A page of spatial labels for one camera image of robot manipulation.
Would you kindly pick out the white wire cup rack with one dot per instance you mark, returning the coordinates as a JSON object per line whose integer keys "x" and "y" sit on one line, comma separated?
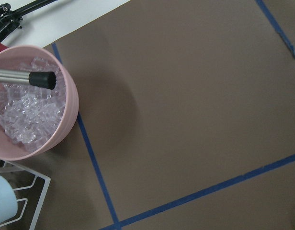
{"x": 30, "y": 188}

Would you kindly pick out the blue cup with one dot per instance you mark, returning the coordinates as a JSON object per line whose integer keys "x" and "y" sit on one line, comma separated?
{"x": 8, "y": 201}

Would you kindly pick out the pink ice bowl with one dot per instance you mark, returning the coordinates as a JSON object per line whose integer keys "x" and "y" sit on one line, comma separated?
{"x": 13, "y": 56}

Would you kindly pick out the steel ice tongs handle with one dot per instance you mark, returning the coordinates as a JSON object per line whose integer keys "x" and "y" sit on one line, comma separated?
{"x": 45, "y": 80}

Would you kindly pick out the black tripod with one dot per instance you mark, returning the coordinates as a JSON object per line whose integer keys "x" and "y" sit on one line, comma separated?
{"x": 10, "y": 19}

